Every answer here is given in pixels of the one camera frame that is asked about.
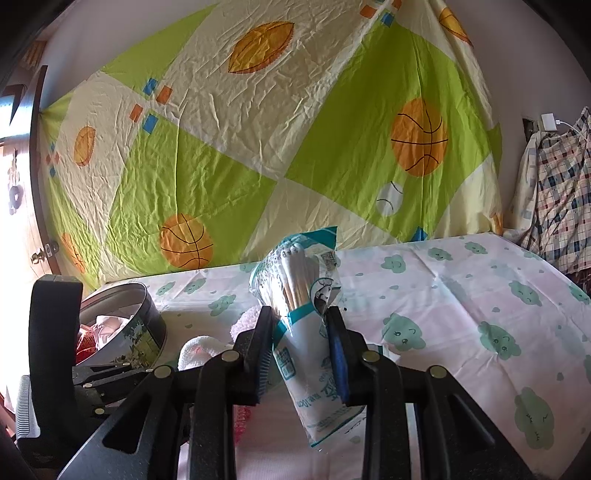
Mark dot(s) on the red embroidered pouch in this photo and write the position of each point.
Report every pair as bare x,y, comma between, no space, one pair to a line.
85,344

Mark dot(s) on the white fluffy sock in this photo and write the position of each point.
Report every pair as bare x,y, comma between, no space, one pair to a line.
198,350

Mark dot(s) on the dark wall outlet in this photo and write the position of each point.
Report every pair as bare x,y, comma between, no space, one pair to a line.
530,128

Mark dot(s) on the pale pink cloth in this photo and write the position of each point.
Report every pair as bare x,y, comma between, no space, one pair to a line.
108,330

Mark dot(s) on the cotton swab bag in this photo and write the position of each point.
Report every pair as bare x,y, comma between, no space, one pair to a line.
300,286

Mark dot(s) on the hanging door ornament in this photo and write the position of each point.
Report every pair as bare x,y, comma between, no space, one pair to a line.
14,189

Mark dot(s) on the wooden door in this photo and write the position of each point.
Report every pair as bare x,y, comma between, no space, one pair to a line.
39,184

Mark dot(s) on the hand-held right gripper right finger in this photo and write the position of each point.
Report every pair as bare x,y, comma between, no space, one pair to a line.
339,360

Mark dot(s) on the orange curtain valance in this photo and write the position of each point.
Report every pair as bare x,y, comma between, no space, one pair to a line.
34,53

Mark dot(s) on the pink fluffy plush ball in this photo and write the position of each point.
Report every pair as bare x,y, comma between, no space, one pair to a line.
242,321

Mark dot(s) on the plaid cloth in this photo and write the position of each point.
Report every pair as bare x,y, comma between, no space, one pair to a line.
554,198

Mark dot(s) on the green sports print sheet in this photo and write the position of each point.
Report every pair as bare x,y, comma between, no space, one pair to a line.
258,138

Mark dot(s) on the hot pink microfiber cloth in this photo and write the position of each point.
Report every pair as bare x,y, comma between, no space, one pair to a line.
242,422

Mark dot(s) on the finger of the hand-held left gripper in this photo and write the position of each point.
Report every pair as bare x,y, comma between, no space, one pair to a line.
99,399
115,368

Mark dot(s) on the round printed cookie tin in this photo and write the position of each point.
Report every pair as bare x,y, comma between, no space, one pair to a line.
143,337

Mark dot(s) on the white wall charger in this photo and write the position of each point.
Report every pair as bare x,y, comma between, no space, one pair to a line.
549,122

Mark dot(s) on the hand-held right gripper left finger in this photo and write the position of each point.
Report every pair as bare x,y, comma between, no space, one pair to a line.
251,355

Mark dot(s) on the cloud print bed sheet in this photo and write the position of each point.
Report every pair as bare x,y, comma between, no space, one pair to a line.
461,314

